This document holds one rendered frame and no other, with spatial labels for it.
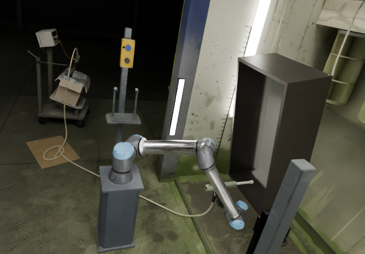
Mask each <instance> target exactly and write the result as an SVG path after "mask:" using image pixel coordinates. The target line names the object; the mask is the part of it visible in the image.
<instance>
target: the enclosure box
mask: <svg viewBox="0 0 365 254"><path fill-rule="evenodd" d="M331 81H332V75H328V74H327V73H324V72H322V71H319V70H317V69H315V68H312V67H310V66H307V65H305V64H302V63H299V62H297V61H294V60H292V59H289V58H287V57H285V56H282V55H280V54H277V53H269V54H260V55H252V56H243V57H238V60H237V73H236V85H235V98H234V110H233V118H232V130H231V142H230V155H229V168H228V175H229V177H230V178H231V179H232V181H236V182H245V181H250V180H253V181H254V183H252V184H250V183H249V184H244V185H237V188H238V189H239V190H240V191H241V193H242V194H243V195H244V197H245V198H246V199H247V200H248V202H249V203H250V204H251V206H252V207H253V209H254V210H255V211H256V213H257V214H258V215H261V213H262V211H263V210H267V209H272V206H273V203H274V201H275V199H276V196H277V194H278V191H279V189H280V187H281V184H282V182H283V179H284V177H285V174H286V172H287V170H288V167H289V164H290V162H291V160H297V159H305V160H306V161H307V162H308V163H309V162H310V159H311V155H312V152H313V147H314V144H315V141H316V137H317V133H318V129H319V125H320V121H321V118H322V114H323V111H324V106H325V103H326V99H327V96H328V92H329V88H330V84H331Z"/></svg>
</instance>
